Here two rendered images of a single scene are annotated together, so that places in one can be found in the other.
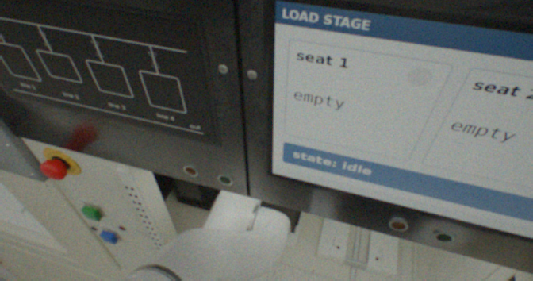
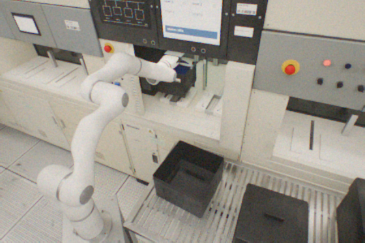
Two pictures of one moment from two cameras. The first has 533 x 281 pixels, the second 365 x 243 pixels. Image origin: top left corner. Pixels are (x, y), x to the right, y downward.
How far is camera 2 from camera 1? 0.90 m
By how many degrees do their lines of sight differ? 10
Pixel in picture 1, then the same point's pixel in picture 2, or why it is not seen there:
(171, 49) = (141, 2)
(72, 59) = (120, 8)
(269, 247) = (165, 70)
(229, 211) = not seen: hidden behind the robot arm
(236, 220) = not seen: hidden behind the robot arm
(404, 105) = (184, 10)
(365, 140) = (180, 21)
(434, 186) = (195, 32)
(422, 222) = (197, 46)
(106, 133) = (124, 31)
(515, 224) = (213, 41)
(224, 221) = not seen: hidden behind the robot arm
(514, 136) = (202, 14)
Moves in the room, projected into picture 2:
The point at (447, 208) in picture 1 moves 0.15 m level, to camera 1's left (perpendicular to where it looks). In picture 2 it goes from (200, 39) to (167, 38)
